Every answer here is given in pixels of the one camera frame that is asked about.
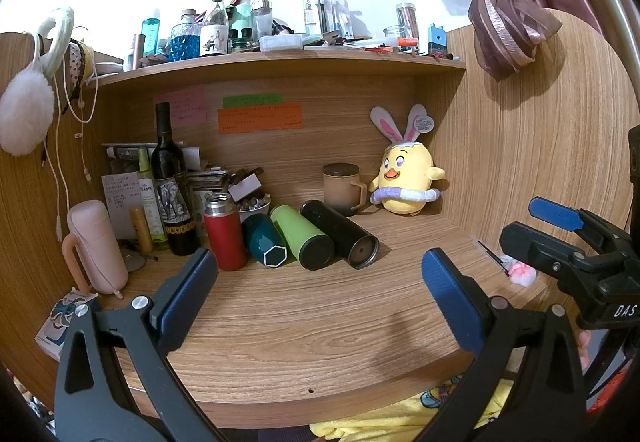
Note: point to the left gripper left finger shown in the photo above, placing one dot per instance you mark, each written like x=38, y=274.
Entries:
x=114, y=380

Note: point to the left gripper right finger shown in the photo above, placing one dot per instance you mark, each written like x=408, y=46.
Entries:
x=547, y=401

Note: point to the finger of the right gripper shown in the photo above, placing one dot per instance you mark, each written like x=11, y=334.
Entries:
x=555, y=213
x=539, y=250

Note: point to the black thermos tumbler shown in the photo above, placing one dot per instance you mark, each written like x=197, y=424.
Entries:
x=351, y=242

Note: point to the teal hexagonal cup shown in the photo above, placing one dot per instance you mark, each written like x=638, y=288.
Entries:
x=263, y=241

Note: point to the black pen with pink charm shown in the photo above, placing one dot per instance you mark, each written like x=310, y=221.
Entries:
x=518, y=272

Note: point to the cartoon card packet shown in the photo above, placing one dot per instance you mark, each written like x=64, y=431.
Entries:
x=52, y=334

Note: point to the yellow tube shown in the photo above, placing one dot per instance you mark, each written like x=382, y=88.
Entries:
x=141, y=229

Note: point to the yellow cartoon cloth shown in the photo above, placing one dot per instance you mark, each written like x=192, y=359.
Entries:
x=401, y=421

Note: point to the yellow chick plush toy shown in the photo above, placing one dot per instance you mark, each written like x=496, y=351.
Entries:
x=404, y=184

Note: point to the red thermos bottle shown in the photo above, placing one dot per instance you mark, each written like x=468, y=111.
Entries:
x=223, y=226

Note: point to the white paper note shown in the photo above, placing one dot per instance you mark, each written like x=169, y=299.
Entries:
x=122, y=192

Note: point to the dark wine bottle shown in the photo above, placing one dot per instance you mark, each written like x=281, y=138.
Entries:
x=168, y=168

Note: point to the green lotion bottle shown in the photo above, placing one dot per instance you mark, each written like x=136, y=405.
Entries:
x=148, y=197

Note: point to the beige lidded mug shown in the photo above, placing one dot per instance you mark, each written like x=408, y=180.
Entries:
x=343, y=190

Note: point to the blue pencil sharpener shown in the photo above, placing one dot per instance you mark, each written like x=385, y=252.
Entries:
x=436, y=40

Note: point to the white bowl of trinkets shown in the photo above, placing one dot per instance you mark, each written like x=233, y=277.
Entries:
x=250, y=206

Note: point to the green thermos tumbler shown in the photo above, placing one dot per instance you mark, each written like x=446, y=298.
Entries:
x=311, y=248

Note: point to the small white box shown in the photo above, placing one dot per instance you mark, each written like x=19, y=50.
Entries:
x=245, y=187

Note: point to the pink sticky note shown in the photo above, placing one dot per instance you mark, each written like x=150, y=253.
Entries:
x=187, y=106

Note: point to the white fluffy earmuffs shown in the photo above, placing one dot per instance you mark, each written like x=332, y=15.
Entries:
x=27, y=104

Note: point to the orange sticky note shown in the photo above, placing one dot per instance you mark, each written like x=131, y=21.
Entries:
x=260, y=118

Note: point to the green sticky note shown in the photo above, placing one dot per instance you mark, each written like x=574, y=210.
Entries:
x=251, y=100

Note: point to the blue glass jar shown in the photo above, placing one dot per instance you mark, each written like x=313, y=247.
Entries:
x=185, y=38

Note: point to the teal slim bottle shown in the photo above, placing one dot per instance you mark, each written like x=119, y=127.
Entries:
x=150, y=29

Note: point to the white labelled liquor bottle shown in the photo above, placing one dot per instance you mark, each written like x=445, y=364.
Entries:
x=214, y=30

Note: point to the green spray bottle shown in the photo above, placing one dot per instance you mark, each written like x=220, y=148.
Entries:
x=241, y=26

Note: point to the pink handled bottle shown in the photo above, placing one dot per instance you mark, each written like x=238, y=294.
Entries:
x=91, y=252

